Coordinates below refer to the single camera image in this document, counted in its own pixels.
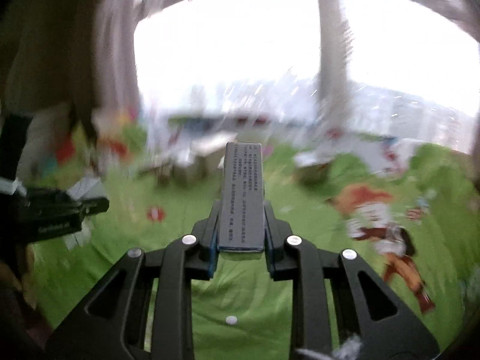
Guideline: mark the white patchwork pillow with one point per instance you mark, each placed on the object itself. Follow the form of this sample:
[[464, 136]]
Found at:
[[112, 122]]

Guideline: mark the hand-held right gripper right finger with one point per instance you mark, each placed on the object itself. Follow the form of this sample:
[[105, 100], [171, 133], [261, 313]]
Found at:
[[270, 258]]

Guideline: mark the narrow grey box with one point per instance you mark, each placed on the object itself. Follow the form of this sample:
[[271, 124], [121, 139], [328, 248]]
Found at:
[[242, 202]]

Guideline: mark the green cartoon printed sheet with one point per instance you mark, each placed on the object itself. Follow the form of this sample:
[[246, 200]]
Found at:
[[243, 300]]

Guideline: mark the window frame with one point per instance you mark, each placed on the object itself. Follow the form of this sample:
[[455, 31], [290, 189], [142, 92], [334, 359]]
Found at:
[[332, 45]]

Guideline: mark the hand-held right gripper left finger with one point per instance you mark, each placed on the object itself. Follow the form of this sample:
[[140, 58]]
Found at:
[[210, 258]]

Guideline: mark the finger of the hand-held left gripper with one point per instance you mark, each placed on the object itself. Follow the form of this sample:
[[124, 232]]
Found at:
[[93, 205]]

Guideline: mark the white lace curtain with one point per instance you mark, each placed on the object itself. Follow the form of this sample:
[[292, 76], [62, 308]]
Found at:
[[243, 45]]

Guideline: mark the colourful patchwork cloth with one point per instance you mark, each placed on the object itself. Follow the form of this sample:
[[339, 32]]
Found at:
[[65, 150]]

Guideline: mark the brown drape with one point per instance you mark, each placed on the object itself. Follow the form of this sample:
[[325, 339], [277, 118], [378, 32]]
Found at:
[[112, 45]]

